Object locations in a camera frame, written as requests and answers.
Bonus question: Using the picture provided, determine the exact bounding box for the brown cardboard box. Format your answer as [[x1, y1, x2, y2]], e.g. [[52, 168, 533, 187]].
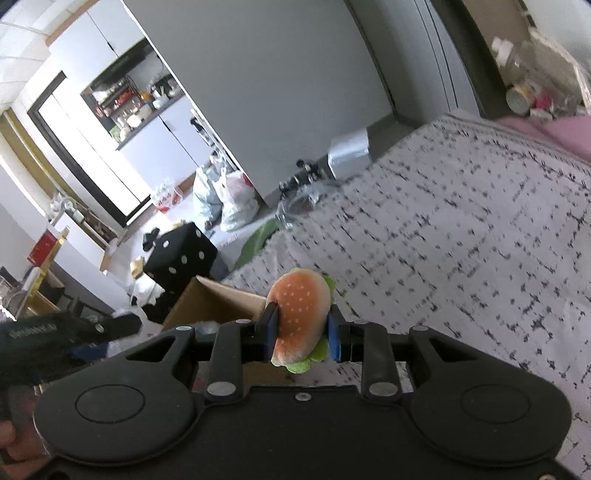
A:
[[162, 276, 294, 387]]

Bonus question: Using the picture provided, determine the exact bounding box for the green leaf cushion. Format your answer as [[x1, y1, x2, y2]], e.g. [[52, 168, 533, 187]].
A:
[[233, 218, 280, 269]]

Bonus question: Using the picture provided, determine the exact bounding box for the pink pillow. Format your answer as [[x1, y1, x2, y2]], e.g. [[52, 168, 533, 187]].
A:
[[497, 115, 591, 163]]

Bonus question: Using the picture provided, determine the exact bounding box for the plush hamburger toy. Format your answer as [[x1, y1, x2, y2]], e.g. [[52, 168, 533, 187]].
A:
[[266, 269, 332, 374]]

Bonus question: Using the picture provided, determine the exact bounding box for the white plastic bag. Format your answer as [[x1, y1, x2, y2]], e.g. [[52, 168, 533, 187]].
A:
[[192, 159, 259, 232]]

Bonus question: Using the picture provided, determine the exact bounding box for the patterned bed cover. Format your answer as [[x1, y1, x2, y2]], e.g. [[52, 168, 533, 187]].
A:
[[226, 112, 590, 479]]

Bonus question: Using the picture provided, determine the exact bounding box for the person's left hand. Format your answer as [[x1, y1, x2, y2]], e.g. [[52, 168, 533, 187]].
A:
[[1, 386, 51, 479]]

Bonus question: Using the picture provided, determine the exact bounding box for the clear plastic bottle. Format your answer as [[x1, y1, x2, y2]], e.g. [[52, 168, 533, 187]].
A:
[[491, 37, 536, 86]]

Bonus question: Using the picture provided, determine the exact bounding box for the white small appliance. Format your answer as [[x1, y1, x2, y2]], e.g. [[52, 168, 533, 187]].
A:
[[328, 129, 372, 181]]

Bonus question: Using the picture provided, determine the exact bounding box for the black dice stool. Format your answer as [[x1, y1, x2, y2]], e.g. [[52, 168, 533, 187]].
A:
[[143, 222, 218, 294]]

